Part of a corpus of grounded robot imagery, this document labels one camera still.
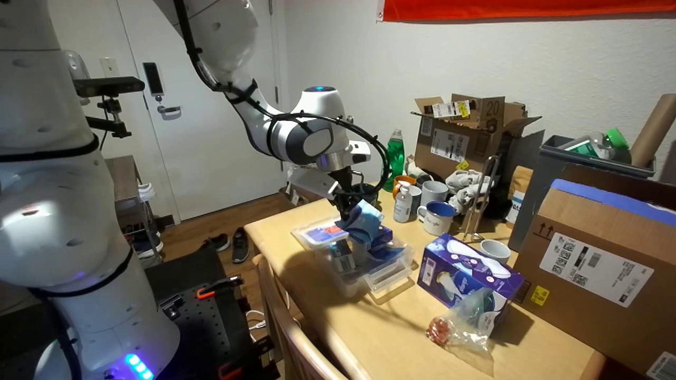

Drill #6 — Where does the red handled clamp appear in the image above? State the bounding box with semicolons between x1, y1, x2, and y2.
191;275;245;304

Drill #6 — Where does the black camera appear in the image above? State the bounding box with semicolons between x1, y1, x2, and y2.
71;75;147;99

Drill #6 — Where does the small clear sanitizer bottle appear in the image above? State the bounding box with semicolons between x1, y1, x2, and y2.
390;183;416;227

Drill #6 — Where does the dark grey trash bin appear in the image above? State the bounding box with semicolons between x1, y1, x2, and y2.
507;133;655;254

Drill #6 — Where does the wooden chair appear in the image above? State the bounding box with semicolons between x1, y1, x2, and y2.
252;251;349;380

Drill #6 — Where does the open brown cardboard box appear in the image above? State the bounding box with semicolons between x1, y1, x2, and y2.
409;91;544;184

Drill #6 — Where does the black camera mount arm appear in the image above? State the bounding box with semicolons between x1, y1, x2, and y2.
82;95;135;141

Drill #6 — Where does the black robot cart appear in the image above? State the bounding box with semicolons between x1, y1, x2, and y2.
135;243;265;380

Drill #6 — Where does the dark shoe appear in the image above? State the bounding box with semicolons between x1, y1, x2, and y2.
229;225;253;267
203;232;235;255

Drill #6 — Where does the green item in bin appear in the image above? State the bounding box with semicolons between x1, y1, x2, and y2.
562;128;632;161

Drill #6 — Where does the clear plastic bag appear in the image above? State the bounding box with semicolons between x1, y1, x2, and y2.
427;286;510;359

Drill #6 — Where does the purple pad carton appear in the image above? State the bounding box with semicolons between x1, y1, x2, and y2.
416;232;528;312

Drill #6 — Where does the brown cardboard tube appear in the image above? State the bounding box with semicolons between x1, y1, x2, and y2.
628;91;676;171

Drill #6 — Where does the plain white mug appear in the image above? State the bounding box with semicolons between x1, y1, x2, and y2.
477;237;516;265

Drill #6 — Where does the red wall banner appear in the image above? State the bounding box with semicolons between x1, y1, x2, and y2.
379;0;676;23

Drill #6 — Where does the black door lock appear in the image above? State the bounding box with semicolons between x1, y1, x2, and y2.
142;61;167;107

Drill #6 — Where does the small tan carton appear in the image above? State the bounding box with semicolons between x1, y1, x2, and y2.
507;164;536;227

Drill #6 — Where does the light blue pad packet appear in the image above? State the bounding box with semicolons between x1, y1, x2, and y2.
336;199;396;265

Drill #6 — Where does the green dish soap bottle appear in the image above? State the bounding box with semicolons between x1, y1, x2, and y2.
381;129;409;195

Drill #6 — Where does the white crumpled cloth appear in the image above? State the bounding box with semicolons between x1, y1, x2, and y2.
446;168;497;215

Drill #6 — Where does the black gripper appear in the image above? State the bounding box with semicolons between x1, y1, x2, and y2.
327;164;384;228

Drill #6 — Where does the clear plastic storage box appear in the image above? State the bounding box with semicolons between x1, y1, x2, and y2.
289;217;416;300

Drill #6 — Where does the white mug blue inside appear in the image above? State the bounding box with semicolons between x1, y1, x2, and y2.
413;201;461;239

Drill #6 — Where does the brown shipping box with label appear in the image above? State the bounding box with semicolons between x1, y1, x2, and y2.
510;178;676;380

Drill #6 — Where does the silver door handle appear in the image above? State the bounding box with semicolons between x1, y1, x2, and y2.
157;104;183;122

